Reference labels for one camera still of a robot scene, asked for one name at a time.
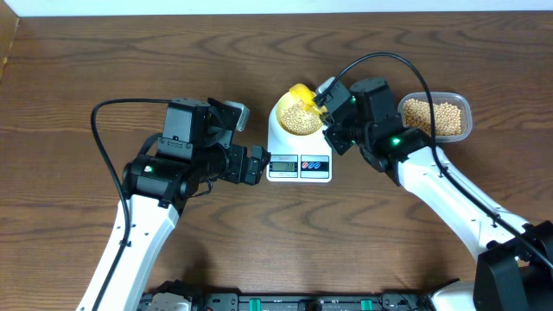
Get yellow plastic measuring scoop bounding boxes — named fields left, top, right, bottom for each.
left=289, top=83, right=327, bottom=116

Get yellow plastic bowl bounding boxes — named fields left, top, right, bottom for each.
left=276, top=92, right=323, bottom=136

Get soybeans in bowl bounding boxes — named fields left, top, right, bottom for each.
left=281, top=103, right=322, bottom=136

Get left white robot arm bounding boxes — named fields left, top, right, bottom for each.
left=78, top=98, right=270, bottom=310

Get white digital kitchen scale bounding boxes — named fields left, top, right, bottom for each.
left=266, top=92, right=333, bottom=183

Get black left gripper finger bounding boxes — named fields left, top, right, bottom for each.
left=244, top=162, right=264, bottom=186
left=251, top=145, right=270, bottom=167

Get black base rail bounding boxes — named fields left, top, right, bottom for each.
left=137, top=280, right=433, bottom=311

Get soybeans in container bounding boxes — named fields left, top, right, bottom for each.
left=404, top=98, right=461, bottom=136

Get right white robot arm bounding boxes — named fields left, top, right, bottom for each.
left=314, top=78, right=552, bottom=310

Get clear plastic bean container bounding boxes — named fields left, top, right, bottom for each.
left=397, top=92, right=474, bottom=143

